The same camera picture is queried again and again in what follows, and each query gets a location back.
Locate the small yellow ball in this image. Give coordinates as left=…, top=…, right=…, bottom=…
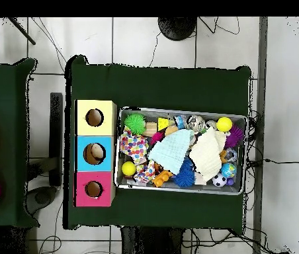
left=121, top=161, right=138, bottom=177

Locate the long black floor cable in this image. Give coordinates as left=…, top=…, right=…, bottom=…
left=263, top=157, right=299, bottom=165

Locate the clear wire mesh bin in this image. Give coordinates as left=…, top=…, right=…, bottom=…
left=114, top=108, right=248, bottom=196

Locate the orange toy block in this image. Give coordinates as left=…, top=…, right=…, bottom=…
left=151, top=169, right=174, bottom=188

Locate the black round base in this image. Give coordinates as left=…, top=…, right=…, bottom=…
left=157, top=17, right=198, bottom=42

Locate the green spiky ball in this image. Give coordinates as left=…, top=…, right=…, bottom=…
left=124, top=112, right=147, bottom=136

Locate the wooden box with three holes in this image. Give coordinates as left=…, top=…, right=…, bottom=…
left=74, top=99, right=118, bottom=208

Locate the large yellow ball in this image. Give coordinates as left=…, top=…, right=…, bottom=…
left=215, top=116, right=232, bottom=133

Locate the polka dot cloth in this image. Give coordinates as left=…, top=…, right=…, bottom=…
left=119, top=131, right=150, bottom=165

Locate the white colourful print cloth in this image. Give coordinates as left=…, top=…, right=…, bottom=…
left=134, top=161, right=158, bottom=185

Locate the blue spiky ball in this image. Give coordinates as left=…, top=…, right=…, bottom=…
left=173, top=157, right=197, bottom=189

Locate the light teal waffle cloth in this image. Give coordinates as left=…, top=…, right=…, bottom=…
left=148, top=128, right=192, bottom=175

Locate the cream waffle cloth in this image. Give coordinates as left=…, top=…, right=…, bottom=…
left=189, top=128, right=227, bottom=183

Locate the black panel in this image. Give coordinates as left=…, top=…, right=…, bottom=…
left=48, top=92, right=65, bottom=187

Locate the blue globe ball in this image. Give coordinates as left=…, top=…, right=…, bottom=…
left=220, top=162, right=237, bottom=179

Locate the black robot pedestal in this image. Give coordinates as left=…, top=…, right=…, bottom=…
left=118, top=226, right=192, bottom=254

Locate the black rod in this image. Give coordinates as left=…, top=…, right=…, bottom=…
left=7, top=17, right=36, bottom=46

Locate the dark green side tablecloth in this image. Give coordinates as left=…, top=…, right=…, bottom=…
left=0, top=58, right=38, bottom=228

